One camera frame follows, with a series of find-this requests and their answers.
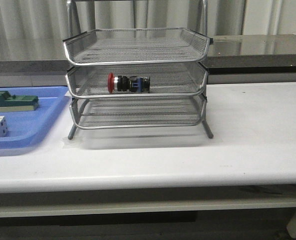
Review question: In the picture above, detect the red emergency stop button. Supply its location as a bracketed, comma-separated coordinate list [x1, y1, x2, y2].
[107, 73, 150, 93]

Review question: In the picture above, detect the mesh tray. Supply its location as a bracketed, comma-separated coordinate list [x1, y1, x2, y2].
[63, 27, 213, 66]
[69, 96, 207, 130]
[65, 62, 208, 99]

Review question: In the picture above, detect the blue plastic tray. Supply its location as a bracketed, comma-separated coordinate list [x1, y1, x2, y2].
[0, 86, 70, 149]

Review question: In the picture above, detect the green and beige terminal block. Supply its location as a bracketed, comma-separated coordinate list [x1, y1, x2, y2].
[0, 91, 39, 112]

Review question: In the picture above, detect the grey counter shelf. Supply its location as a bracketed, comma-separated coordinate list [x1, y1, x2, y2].
[0, 34, 296, 75]

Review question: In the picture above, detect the grey metal rack frame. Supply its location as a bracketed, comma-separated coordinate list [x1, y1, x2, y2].
[67, 0, 213, 139]

